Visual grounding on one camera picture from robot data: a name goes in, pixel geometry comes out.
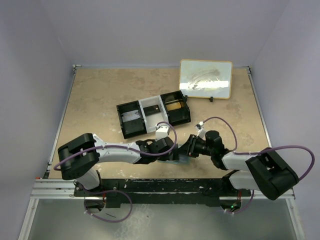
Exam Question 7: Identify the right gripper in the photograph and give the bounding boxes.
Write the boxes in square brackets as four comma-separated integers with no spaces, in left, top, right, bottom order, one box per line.
[175,134,214,158]

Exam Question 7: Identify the green card holder wallet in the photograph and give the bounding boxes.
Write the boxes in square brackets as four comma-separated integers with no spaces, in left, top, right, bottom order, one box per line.
[157,144,190,165]

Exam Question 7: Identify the black white sorting tray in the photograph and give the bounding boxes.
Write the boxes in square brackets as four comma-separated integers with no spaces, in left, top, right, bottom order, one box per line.
[116,90,191,139]

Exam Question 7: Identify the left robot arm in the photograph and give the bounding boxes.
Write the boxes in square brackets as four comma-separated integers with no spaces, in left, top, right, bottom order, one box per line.
[53,133,178,196]

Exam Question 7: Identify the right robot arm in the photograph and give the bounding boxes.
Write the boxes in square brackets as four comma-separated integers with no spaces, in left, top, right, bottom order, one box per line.
[178,130,300,201]

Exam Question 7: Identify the silver VIP card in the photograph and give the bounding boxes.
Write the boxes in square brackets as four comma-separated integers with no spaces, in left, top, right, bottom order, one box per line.
[121,109,141,123]

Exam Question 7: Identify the gold card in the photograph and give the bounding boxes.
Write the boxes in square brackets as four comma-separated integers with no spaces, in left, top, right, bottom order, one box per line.
[165,101,182,111]

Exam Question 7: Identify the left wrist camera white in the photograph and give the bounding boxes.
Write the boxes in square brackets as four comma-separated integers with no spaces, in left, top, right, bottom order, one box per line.
[155,125,170,140]

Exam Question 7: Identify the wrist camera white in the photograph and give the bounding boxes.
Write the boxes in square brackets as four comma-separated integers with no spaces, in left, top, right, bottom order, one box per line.
[195,121,206,139]
[155,125,170,140]

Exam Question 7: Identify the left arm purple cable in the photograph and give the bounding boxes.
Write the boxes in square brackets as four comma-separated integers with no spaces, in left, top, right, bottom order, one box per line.
[53,121,178,171]

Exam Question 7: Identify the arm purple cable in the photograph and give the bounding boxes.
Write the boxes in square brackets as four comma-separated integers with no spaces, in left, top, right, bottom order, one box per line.
[196,116,316,183]
[53,121,178,171]

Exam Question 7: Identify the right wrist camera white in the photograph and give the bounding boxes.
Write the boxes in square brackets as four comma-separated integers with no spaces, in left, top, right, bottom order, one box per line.
[195,121,206,139]

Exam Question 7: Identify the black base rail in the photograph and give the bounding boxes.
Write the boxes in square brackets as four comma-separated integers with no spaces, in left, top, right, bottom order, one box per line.
[73,178,251,208]

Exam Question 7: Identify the white board wooden frame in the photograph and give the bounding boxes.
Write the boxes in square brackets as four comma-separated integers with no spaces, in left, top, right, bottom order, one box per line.
[179,59,233,100]

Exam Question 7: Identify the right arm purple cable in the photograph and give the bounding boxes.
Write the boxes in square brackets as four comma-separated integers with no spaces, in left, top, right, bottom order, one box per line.
[196,116,316,183]

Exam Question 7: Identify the aluminium frame rail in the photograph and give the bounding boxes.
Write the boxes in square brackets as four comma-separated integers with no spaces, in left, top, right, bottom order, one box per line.
[30,179,75,200]

